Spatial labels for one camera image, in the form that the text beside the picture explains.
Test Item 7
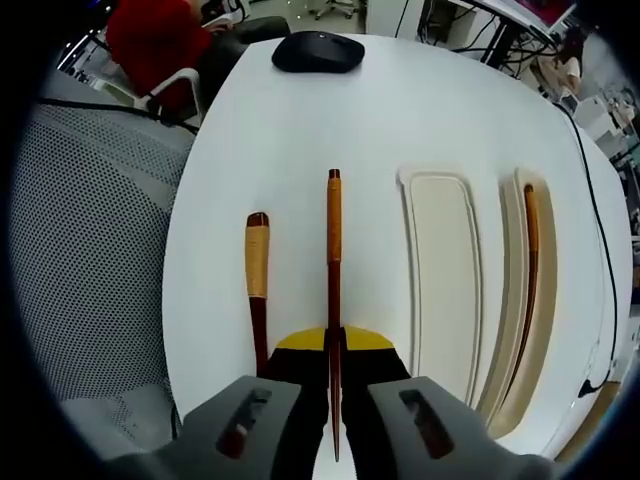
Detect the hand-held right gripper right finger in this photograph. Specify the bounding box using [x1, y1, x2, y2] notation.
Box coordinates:
[340, 325, 496, 480]

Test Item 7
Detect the wooden spoon utensil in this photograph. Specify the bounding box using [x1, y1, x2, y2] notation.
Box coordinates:
[245, 212, 271, 376]

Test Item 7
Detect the beige cutlery case base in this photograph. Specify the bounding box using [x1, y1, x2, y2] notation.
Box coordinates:
[474, 167, 559, 440]

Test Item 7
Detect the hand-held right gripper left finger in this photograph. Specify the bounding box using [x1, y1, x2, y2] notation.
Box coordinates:
[182, 327, 335, 480]

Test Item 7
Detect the white cabinet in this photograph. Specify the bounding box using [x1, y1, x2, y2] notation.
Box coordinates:
[579, 94, 626, 136]

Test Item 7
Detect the black power cable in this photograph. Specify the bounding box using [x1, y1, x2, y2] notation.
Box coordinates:
[567, 112, 619, 399]

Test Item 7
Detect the white office desk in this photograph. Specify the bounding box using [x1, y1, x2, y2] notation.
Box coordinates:
[419, 0, 581, 66]

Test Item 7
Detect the wooden chopstick utensil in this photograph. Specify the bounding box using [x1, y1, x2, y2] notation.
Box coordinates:
[327, 168, 344, 462]
[507, 183, 541, 396]

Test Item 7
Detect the black computer mouse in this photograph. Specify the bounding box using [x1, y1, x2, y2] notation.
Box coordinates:
[271, 30, 365, 74]

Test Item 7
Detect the beige cutlery case lid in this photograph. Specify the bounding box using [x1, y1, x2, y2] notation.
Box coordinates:
[396, 167, 485, 407]

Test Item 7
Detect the white swivel chair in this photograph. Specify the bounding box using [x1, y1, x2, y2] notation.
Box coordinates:
[307, 0, 359, 20]

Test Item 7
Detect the white office chair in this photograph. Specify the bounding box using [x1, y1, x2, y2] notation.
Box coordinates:
[132, 67, 201, 124]

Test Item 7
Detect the grey mesh office chair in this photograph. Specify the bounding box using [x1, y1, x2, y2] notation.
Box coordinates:
[14, 102, 194, 451]

